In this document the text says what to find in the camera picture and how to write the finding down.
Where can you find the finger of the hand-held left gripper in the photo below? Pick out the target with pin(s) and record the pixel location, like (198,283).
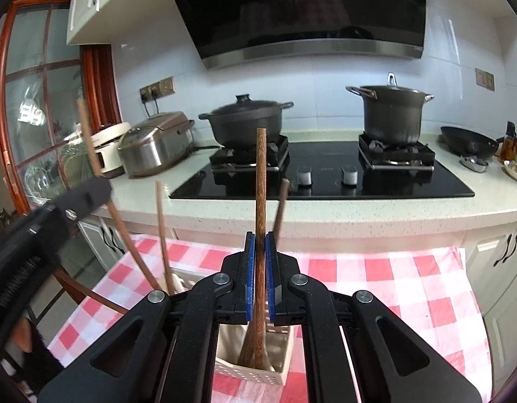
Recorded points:
(88,197)

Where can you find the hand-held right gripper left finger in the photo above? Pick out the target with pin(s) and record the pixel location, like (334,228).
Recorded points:
(250,277)

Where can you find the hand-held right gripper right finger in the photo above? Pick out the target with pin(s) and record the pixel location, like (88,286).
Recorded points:
(270,277)

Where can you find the white perforated utensil holder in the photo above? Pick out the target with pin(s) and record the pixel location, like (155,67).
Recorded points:
(258,375)

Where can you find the wooden spoon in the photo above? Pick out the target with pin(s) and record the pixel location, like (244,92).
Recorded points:
(261,176)

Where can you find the white lower cabinet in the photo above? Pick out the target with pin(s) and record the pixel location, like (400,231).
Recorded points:
(115,239)
(502,294)

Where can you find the white cabinet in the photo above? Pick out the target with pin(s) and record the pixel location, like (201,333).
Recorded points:
(115,239)
(128,4)
(502,294)

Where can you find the white rice cooker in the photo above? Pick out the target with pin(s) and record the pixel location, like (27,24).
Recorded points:
(111,151)

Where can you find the brown wooden stick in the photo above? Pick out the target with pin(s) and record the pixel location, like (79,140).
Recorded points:
(90,293)

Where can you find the wooden utensil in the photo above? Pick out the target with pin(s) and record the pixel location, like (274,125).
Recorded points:
(162,235)
(282,201)

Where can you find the silver rice cooker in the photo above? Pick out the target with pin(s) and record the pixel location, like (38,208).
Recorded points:
(153,147)

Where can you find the silver stove knob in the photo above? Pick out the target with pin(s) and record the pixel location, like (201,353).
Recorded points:
(350,175)
(304,176)

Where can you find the red checkered tablecloth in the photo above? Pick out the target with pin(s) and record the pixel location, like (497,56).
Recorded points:
(388,285)

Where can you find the black burner grate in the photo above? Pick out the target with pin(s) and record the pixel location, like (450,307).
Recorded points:
(422,153)
(279,151)

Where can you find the black casserole pot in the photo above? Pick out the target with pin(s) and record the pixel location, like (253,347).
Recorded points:
(241,128)

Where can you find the black glass gas cooktop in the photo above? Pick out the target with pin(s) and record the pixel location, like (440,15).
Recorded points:
(409,184)

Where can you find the black casserole lid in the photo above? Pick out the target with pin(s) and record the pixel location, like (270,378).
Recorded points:
(246,105)

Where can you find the white upper cabinet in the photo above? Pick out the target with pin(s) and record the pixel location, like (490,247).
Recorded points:
(128,4)

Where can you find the tall dark stock pot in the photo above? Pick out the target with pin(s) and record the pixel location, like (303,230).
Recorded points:
(393,117)

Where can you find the stock pot lid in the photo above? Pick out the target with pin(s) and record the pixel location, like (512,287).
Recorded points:
(393,87)

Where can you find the small steel bowl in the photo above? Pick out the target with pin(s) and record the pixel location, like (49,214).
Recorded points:
(473,164)

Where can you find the black wok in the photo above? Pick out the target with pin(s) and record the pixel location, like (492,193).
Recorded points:
(468,140)

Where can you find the black range hood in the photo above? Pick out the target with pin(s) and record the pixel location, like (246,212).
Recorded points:
(292,8)

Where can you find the oil bottle with black cap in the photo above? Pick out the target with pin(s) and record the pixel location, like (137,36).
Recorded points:
(508,145)

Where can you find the glass door with wooden frame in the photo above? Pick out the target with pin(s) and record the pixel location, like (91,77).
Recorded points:
(101,92)

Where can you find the wall socket panel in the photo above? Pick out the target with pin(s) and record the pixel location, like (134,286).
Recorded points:
(164,86)

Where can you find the wall switch panel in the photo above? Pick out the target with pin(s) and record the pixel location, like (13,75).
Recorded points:
(484,79)

